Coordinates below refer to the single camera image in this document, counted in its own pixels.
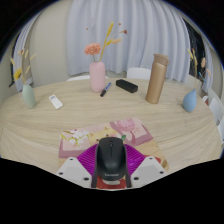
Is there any black computer mouse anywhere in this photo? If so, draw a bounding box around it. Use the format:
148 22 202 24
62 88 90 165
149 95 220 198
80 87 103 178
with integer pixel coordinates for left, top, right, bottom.
93 136 129 183

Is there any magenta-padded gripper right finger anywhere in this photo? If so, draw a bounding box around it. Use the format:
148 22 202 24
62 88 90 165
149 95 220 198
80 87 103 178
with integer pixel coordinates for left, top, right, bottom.
124 143 168 188

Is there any tan dried grass bunch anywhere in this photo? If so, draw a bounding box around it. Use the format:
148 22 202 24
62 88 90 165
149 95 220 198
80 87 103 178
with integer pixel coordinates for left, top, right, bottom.
186 48 213 91

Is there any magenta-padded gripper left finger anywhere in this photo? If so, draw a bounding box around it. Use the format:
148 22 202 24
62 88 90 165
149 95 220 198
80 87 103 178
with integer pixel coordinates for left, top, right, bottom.
55 143 99 189

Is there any blue vase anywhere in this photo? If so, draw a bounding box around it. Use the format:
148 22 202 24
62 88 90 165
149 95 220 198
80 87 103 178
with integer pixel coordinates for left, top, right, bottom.
182 88 198 113

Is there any yellow dried flower bunch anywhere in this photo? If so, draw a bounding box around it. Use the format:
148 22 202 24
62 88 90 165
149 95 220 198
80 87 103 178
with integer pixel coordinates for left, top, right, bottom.
9 49 37 86

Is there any white remote control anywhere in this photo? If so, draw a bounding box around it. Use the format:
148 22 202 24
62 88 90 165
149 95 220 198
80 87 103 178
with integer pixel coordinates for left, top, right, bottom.
48 94 64 110

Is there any wide white curtain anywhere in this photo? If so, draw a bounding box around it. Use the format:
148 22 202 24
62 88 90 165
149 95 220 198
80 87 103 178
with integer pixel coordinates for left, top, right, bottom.
65 0 191 83

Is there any white chair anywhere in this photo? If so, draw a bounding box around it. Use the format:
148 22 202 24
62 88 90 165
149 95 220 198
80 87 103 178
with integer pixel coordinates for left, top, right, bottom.
126 67 153 81
208 96 224 126
66 74 109 83
218 116 224 144

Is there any dark window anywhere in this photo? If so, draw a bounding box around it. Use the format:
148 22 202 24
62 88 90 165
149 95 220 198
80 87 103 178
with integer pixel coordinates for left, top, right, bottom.
183 19 207 81

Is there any copper insulated bottle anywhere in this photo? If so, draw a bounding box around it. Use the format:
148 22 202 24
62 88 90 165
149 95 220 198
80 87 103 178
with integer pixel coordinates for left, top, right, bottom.
145 53 170 105

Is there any pale green vase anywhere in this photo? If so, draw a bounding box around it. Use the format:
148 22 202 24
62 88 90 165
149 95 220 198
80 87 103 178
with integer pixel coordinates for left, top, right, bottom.
21 83 37 109

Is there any pink vase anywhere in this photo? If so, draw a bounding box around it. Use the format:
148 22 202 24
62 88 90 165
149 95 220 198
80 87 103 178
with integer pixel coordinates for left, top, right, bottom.
88 61 107 93

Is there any narrow white curtain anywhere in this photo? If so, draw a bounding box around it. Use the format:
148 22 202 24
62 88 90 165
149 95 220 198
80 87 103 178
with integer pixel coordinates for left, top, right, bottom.
201 39 215 94
13 19 38 93

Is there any blue pen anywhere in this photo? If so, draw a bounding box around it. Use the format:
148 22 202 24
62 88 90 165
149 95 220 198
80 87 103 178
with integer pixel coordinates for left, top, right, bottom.
99 81 113 98

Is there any black rectangular case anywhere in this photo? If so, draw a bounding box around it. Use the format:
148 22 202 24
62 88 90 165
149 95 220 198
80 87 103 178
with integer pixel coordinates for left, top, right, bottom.
115 78 139 94

